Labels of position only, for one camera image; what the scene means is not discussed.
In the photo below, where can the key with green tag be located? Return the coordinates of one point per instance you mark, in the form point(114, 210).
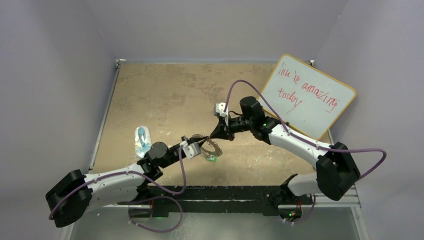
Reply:
point(211, 159)

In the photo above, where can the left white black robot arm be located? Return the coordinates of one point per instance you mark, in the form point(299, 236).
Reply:
point(77, 193)

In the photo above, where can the silver disc with keyrings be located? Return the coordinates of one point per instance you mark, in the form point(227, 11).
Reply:
point(211, 148)

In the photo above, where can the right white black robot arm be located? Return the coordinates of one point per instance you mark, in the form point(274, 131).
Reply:
point(335, 170)

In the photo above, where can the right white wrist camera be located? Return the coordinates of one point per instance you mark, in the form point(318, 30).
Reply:
point(221, 112)

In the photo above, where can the whiteboard with red writing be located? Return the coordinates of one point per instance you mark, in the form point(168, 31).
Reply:
point(306, 98)

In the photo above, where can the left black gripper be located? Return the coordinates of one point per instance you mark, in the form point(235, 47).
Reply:
point(195, 139)

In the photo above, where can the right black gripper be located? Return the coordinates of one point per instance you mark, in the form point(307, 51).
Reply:
point(222, 131)

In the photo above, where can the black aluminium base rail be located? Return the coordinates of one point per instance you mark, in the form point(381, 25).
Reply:
point(268, 200)

